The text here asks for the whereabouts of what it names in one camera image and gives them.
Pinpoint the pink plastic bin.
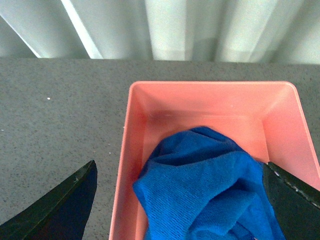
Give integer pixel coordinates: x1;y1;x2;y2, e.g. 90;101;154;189
109;81;320;240

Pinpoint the blue microfiber cloth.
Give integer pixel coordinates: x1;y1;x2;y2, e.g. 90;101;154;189
132;126;285;240

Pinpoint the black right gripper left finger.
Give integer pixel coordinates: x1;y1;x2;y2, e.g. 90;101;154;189
0;160;98;240

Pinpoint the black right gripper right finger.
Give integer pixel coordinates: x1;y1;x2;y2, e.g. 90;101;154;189
263;162;320;240

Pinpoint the grey pleated curtain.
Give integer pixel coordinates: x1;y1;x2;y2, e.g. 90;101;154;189
0;0;320;64

